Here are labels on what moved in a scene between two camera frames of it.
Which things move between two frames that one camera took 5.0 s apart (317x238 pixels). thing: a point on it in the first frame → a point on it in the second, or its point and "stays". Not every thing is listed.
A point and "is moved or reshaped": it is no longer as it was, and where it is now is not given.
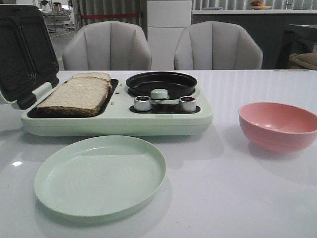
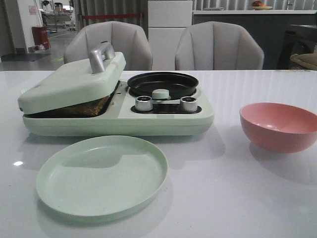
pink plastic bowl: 277,127 stays
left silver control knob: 142,103 stays
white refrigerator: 165,21 stays
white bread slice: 78,97 is moved or reshaped
